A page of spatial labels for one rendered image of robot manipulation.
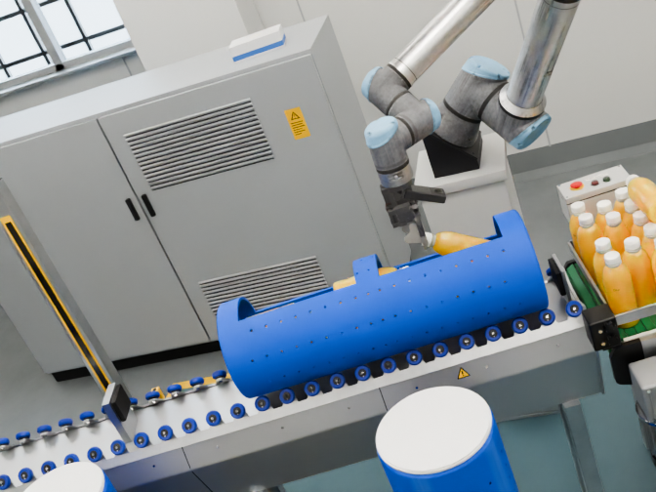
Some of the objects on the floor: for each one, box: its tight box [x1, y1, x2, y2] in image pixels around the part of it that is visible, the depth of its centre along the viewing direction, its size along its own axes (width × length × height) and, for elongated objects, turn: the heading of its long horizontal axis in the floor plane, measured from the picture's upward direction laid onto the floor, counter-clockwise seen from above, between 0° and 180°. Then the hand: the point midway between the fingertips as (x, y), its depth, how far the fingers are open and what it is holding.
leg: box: [562, 399, 604, 492], centre depth 258 cm, size 6×6×63 cm
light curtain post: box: [0, 178, 133, 398], centre depth 287 cm, size 6×6×170 cm
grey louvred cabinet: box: [0, 15, 412, 382], centre depth 439 cm, size 54×215×145 cm, turn 112°
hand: (426, 240), depth 231 cm, fingers closed on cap, 4 cm apart
